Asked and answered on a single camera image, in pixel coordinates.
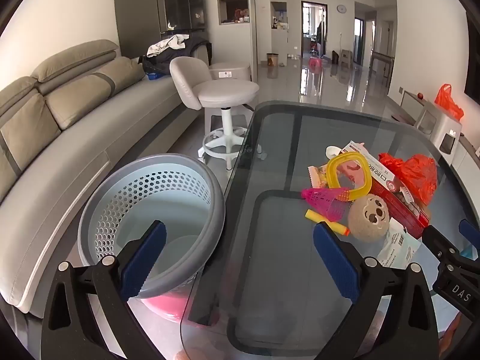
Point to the beige grey sofa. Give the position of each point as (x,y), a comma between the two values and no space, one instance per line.
(75,157)

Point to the red crumpled plastic bag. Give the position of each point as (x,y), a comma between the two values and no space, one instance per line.
(420,176)

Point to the pink plastic shuttlecock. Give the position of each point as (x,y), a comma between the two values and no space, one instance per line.
(322,199)

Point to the round wall clock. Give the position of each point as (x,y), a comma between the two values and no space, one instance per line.
(341,8)

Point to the beige ball with face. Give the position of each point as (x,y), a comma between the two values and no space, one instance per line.
(365,228)

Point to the beige round ottoman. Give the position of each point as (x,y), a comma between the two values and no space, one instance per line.
(228,69)

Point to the white red long box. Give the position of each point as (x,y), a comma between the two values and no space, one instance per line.
(382,174)

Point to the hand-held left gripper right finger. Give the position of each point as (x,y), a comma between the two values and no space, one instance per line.
(335,262)

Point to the small blue item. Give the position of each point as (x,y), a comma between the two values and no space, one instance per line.
(153,76)

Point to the white plastic spoon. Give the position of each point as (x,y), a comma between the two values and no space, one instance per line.
(332,152)

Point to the yellow foam dart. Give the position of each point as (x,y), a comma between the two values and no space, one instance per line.
(318,218)

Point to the beige swivel stool chair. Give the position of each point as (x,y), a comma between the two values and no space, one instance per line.
(225,92)

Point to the red flat box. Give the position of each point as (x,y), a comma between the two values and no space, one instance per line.
(401,213)

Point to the pink ride-on toy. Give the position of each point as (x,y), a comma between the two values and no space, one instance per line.
(314,63)

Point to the white grey countertop appliance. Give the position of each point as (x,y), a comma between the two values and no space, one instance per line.
(438,127)

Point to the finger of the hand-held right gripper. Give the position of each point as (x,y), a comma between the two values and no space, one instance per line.
(438,240)
(470,232)

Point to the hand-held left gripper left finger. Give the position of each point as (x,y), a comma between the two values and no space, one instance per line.
(144,258)

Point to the pile of clothes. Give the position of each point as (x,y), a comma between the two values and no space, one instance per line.
(191,50)

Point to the brown plastic chair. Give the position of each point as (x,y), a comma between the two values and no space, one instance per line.
(342,59)

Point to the low media cabinet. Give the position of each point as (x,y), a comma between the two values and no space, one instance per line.
(408,101)

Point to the printed snack wrapper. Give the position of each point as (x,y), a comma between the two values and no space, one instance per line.
(318,175)

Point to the orange plastic bag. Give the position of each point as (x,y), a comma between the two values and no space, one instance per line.
(448,103)

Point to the dark glass cabinet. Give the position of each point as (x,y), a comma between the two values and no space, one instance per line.
(150,7)

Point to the grey perforated waste basket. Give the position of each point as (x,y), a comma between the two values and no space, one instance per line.
(150,180)

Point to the white crumpled cloth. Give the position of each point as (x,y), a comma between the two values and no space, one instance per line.
(165,47)

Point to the white paper packet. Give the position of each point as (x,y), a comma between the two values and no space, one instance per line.
(397,245)

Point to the small brown waste bin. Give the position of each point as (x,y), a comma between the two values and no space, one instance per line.
(272,60)

